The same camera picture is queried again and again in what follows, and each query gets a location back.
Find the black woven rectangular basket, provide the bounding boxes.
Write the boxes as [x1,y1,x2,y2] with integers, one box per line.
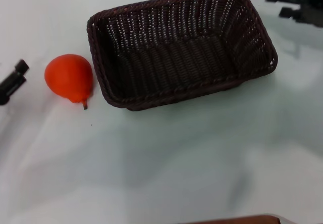
[86,0,279,112]

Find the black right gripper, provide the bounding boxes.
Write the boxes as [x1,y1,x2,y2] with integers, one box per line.
[265,0,323,28]

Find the orange plastic pear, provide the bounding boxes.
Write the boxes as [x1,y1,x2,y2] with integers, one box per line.
[44,53,94,110]

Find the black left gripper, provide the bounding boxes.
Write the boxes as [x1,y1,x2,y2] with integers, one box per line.
[0,59,30,106]

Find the brown rounded panel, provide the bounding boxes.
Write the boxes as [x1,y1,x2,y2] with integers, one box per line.
[185,214,281,224]

